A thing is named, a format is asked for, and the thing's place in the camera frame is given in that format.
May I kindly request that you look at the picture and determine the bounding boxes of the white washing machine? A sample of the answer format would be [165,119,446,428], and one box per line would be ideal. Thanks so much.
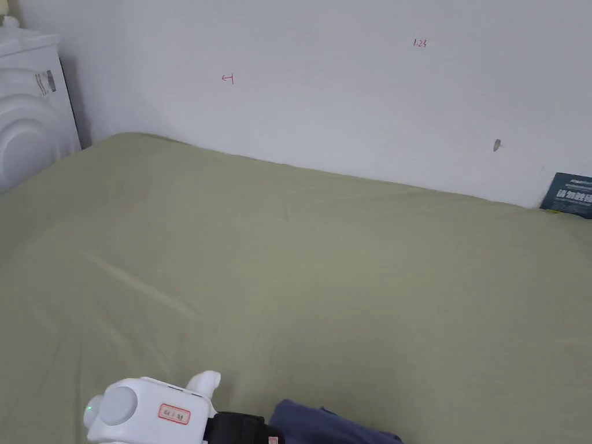
[0,14,83,193]

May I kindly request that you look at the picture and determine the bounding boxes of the bed with pale green sheet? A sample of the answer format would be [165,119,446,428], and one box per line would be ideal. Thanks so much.
[0,132,592,444]

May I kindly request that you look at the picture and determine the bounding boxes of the dark blue printed card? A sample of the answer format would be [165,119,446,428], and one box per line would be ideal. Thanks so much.
[539,172,592,220]

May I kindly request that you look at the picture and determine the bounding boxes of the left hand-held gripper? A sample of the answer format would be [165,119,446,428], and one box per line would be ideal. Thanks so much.
[83,370,284,444]

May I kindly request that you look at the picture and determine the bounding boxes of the dark blue shirt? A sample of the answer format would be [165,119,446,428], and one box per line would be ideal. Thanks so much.
[268,399,404,444]

